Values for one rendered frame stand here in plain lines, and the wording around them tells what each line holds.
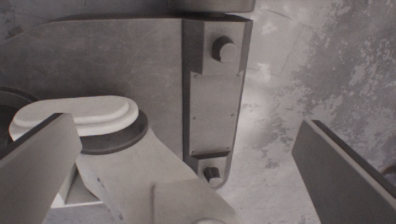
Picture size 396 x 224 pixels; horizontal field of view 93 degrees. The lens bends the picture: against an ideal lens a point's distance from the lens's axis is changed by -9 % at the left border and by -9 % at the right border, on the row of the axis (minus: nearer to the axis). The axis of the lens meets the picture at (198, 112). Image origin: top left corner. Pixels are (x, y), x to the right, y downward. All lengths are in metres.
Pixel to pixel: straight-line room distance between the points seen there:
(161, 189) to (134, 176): 0.05
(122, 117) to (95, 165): 0.09
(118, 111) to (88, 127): 0.05
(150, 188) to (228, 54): 0.26
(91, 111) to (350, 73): 0.92
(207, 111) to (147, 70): 0.17
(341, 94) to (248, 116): 0.43
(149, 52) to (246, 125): 0.51
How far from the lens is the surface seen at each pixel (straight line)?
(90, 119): 0.36
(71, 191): 0.51
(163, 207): 0.24
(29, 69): 0.53
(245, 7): 0.47
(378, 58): 1.09
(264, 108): 0.82
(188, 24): 0.44
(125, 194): 0.29
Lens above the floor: 0.61
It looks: 57 degrees down
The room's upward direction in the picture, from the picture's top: 158 degrees clockwise
